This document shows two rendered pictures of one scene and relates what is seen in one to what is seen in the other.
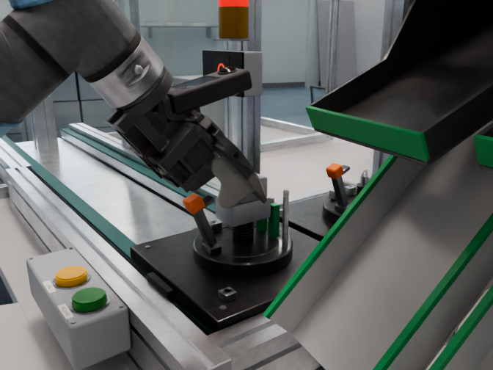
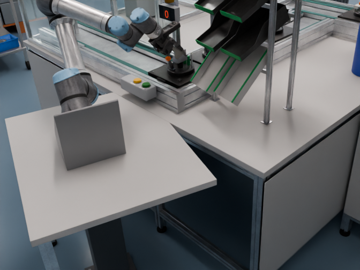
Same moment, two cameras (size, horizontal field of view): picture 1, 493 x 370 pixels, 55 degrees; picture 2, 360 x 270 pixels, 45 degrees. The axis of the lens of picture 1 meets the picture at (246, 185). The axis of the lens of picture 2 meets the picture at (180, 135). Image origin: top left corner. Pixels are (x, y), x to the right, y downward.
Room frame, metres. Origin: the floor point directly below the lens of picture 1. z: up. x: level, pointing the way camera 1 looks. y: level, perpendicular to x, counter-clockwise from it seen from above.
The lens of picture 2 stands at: (-1.44, 0.18, 1.93)
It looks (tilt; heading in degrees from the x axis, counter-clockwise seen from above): 33 degrees down; 356
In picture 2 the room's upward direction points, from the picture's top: 4 degrees counter-clockwise
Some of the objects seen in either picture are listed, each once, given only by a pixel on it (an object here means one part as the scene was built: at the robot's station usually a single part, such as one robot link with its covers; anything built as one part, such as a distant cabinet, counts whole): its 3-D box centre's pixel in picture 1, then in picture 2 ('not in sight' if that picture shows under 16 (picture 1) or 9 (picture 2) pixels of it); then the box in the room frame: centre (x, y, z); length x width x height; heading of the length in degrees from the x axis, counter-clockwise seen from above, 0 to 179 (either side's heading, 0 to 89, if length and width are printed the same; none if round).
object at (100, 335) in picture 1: (74, 299); (137, 87); (0.56, 0.23, 0.93); 0.21 x 0.07 x 0.06; 36
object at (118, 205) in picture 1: (164, 224); (148, 64); (0.87, 0.16, 0.91); 0.84 x 0.28 x 0.10; 36
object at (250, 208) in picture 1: (249, 192); (181, 53); (0.62, 0.00, 1.06); 0.08 x 0.04 x 0.07; 126
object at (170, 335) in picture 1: (78, 249); (126, 75); (0.75, 0.29, 0.91); 0.89 x 0.06 x 0.11; 36
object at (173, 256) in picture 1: (243, 259); (180, 72); (0.61, 0.00, 0.96); 0.24 x 0.24 x 0.02; 36
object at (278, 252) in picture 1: (243, 247); (180, 68); (0.61, 0.00, 0.98); 0.14 x 0.14 x 0.02
